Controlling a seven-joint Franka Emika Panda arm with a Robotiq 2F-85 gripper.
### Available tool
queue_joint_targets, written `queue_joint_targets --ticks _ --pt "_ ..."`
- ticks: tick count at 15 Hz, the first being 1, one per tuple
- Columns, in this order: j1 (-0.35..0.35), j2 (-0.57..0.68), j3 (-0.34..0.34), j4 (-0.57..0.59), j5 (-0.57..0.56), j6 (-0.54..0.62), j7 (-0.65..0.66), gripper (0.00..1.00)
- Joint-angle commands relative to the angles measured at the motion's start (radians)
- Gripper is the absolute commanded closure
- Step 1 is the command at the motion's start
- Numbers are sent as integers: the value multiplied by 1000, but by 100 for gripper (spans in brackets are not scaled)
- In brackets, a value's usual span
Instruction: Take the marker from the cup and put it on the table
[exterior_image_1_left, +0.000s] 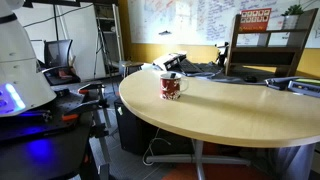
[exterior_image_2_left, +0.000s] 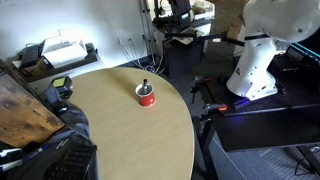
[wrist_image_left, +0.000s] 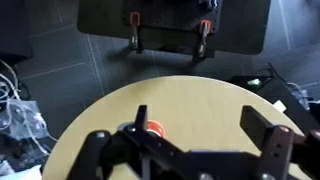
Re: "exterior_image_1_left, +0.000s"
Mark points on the black marker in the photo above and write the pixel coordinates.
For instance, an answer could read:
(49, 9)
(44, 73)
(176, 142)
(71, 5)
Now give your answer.
(173, 75)

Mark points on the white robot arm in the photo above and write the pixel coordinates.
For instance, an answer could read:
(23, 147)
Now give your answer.
(22, 85)

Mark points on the red floral mug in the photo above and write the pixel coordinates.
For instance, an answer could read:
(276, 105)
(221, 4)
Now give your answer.
(171, 89)

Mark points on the black keyboard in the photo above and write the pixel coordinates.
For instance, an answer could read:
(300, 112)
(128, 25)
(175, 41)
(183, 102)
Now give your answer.
(188, 67)

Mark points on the black computer tower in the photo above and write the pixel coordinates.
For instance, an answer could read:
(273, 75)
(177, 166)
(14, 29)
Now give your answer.
(135, 134)

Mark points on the whiteboard with writing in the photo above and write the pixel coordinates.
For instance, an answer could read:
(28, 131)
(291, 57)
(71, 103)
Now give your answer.
(198, 22)

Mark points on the black bag on table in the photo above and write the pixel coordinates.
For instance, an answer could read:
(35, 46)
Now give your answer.
(241, 75)

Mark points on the black office chair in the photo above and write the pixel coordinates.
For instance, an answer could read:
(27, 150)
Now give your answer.
(56, 67)

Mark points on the red orange sign card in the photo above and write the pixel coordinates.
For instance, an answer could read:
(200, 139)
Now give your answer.
(254, 20)

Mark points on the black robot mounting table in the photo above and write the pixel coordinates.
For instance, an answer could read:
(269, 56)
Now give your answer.
(57, 156)

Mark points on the wooden desk shelf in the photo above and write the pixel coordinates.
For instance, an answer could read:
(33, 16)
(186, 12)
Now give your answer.
(281, 49)

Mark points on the black device with green label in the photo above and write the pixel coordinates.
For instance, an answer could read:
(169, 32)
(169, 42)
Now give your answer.
(310, 87)

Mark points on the potted green plant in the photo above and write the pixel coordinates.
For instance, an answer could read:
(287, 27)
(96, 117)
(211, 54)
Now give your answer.
(291, 16)

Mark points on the camera tripod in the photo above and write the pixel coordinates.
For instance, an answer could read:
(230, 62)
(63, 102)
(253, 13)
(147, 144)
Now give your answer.
(103, 50)

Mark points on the orange handled clamp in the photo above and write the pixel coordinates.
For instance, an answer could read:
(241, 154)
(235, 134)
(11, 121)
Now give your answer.
(91, 86)
(84, 107)

